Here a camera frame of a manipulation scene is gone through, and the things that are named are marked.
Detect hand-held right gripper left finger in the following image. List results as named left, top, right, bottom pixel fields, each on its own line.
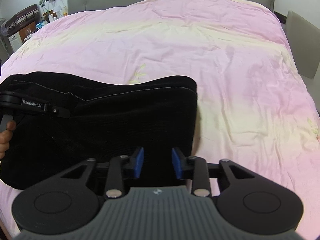
left=57, top=147, right=145, bottom=200

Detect wooden nightstand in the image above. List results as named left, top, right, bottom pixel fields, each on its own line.
left=21, top=22, right=48, bottom=43

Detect white standing fan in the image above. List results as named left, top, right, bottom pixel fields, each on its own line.
left=0, top=18, right=9, bottom=38

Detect black pants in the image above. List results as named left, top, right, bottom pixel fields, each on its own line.
left=0, top=71, right=199, bottom=190

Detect pink duvet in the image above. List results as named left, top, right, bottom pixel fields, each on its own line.
left=0, top=0, right=320, bottom=240

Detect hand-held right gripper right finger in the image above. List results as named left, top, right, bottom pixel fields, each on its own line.
left=171, top=147, right=263, bottom=197

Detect grey chair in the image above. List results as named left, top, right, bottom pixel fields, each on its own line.
left=286, top=10, right=320, bottom=81

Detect person's left hand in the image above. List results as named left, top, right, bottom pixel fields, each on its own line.
left=0, top=120, right=17, bottom=159

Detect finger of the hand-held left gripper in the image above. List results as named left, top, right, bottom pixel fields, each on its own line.
left=48, top=103, right=72, bottom=118

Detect brown suitcase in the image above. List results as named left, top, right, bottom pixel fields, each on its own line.
left=6, top=4, right=42, bottom=31

